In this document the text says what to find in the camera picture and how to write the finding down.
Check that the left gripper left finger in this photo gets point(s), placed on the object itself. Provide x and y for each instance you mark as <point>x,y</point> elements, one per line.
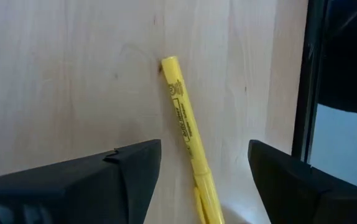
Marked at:
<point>72,193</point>

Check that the black aluminium table frame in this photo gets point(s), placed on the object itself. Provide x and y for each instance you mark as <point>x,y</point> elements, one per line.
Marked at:
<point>306,77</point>

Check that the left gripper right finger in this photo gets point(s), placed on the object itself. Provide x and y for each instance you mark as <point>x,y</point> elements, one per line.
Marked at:
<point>306,196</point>

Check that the yellow highlighter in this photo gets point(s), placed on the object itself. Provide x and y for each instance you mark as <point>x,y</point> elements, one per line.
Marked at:
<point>184,118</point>

